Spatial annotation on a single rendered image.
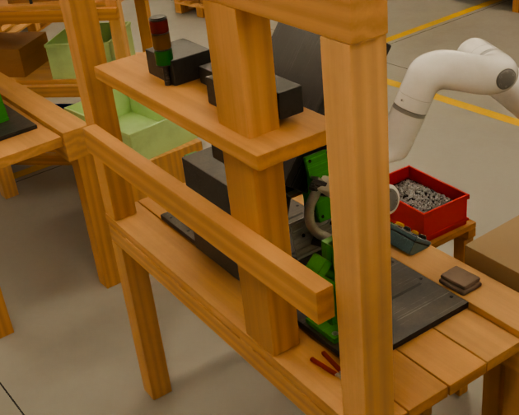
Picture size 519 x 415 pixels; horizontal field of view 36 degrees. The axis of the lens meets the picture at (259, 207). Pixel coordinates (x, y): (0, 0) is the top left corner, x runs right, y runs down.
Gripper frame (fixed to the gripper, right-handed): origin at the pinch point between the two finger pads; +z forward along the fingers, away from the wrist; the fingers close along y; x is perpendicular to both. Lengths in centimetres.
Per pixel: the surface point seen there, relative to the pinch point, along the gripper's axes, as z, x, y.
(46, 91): 296, -30, 7
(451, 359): -44, 31, -31
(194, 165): 28.9, 7.7, 26.1
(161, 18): 9, -20, 64
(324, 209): 2.8, 4.1, -7.1
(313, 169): 2.8, -4.8, 2.8
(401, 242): -1.2, 1.6, -36.9
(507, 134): 175, -135, -242
